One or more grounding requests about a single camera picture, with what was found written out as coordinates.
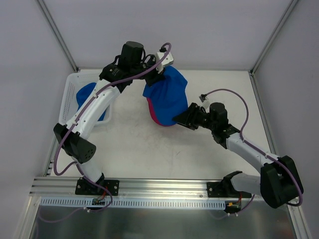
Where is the pink cap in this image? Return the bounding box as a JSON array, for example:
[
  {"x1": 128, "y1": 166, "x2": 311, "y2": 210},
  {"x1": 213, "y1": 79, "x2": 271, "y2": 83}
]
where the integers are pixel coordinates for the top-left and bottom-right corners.
[{"x1": 147, "y1": 98, "x2": 163, "y2": 126}]

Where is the blue cap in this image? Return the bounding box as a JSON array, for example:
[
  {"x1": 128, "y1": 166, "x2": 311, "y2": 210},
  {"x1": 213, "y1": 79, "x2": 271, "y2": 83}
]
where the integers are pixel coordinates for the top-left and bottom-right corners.
[
  {"x1": 143, "y1": 66, "x2": 188, "y2": 126},
  {"x1": 76, "y1": 82, "x2": 111, "y2": 125}
]

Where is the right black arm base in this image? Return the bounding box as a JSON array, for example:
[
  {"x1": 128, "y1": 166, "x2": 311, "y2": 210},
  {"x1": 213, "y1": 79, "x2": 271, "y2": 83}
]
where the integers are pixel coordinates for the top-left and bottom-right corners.
[{"x1": 206, "y1": 181, "x2": 252, "y2": 199}]

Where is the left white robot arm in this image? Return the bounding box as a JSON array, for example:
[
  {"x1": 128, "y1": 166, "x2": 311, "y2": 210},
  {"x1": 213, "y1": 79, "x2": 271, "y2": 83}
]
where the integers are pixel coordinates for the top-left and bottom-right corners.
[{"x1": 53, "y1": 41, "x2": 173, "y2": 194}]

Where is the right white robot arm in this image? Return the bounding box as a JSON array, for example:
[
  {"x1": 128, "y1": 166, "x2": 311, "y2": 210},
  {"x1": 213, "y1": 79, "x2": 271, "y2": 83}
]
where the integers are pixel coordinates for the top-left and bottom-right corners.
[{"x1": 173, "y1": 103, "x2": 304, "y2": 209}]

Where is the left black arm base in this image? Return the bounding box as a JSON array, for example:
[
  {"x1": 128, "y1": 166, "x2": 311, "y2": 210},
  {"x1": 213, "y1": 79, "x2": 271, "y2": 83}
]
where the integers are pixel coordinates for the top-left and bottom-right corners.
[{"x1": 75, "y1": 178, "x2": 120, "y2": 196}]

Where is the white plastic basket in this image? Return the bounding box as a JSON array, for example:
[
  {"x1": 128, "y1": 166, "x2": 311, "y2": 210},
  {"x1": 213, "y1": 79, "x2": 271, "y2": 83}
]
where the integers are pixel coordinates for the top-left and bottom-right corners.
[{"x1": 58, "y1": 71, "x2": 99, "y2": 124}]

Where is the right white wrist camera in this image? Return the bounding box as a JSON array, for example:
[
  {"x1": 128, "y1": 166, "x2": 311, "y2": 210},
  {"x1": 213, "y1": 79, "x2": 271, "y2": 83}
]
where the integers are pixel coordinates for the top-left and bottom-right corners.
[{"x1": 199, "y1": 94, "x2": 210, "y2": 110}]

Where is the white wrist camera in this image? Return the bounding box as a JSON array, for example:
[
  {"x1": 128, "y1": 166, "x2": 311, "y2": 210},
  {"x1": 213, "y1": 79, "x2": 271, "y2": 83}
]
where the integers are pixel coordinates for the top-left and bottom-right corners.
[
  {"x1": 155, "y1": 52, "x2": 174, "y2": 73},
  {"x1": 199, "y1": 94, "x2": 210, "y2": 110}
]

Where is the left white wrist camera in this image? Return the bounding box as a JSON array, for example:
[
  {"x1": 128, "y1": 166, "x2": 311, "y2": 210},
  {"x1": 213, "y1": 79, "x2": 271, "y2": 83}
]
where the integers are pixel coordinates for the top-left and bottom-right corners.
[{"x1": 155, "y1": 52, "x2": 174, "y2": 73}]

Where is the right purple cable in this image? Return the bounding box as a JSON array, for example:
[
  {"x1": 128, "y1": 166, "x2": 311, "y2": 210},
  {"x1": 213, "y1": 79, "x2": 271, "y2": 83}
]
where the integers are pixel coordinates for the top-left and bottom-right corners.
[{"x1": 201, "y1": 88, "x2": 305, "y2": 206}]

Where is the purple cable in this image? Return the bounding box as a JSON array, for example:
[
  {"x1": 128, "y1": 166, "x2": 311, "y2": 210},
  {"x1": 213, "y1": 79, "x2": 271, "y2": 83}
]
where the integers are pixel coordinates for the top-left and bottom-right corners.
[
  {"x1": 53, "y1": 42, "x2": 173, "y2": 214},
  {"x1": 201, "y1": 88, "x2": 305, "y2": 206}
]

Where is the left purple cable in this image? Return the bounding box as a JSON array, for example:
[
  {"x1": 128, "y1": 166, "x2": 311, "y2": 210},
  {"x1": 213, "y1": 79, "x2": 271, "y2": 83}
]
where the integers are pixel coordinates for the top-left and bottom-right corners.
[{"x1": 53, "y1": 42, "x2": 173, "y2": 214}]

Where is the right aluminium frame post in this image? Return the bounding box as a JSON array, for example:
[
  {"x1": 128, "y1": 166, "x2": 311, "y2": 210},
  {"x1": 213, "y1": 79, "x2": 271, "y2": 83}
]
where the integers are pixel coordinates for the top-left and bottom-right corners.
[{"x1": 250, "y1": 0, "x2": 300, "y2": 75}]

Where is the white slotted cable duct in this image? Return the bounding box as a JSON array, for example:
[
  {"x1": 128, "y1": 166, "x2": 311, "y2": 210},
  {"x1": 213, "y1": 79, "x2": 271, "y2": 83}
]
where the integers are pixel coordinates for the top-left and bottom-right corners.
[{"x1": 39, "y1": 197, "x2": 226, "y2": 210}]

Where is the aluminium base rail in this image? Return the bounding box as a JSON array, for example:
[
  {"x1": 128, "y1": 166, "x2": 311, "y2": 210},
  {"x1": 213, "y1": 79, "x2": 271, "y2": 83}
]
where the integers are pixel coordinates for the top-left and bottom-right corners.
[{"x1": 29, "y1": 175, "x2": 299, "y2": 200}]

